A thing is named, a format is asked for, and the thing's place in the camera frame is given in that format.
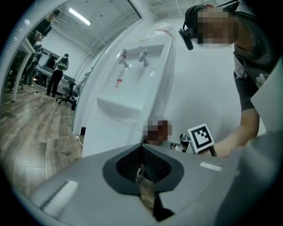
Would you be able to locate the ceiling light strip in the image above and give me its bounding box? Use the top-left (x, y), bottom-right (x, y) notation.
top-left (68, 7), bottom-right (92, 26)

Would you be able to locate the clear plastic wrap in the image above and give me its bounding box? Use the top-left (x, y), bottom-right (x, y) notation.
top-left (138, 21), bottom-right (176, 42)

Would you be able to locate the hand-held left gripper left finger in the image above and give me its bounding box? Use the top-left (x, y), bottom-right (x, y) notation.
top-left (102, 143), bottom-right (142, 196)

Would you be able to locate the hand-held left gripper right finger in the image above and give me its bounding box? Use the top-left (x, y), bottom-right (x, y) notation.
top-left (141, 143), bottom-right (185, 194)

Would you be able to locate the person's grey shirt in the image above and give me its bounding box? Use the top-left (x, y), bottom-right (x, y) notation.
top-left (232, 0), bottom-right (283, 112)

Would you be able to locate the black office chair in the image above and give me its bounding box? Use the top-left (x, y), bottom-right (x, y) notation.
top-left (55, 79), bottom-right (78, 106)

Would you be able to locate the white water dispenser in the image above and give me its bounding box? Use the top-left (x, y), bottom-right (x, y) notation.
top-left (82, 22), bottom-right (176, 158)

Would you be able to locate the black head-worn camera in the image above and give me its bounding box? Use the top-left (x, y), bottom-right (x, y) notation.
top-left (178, 21), bottom-right (194, 51)

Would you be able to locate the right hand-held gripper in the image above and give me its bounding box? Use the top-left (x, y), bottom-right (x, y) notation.
top-left (170, 123), bottom-right (216, 154)

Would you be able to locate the person's right forearm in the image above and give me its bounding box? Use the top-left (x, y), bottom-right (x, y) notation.
top-left (214, 107), bottom-right (260, 158)

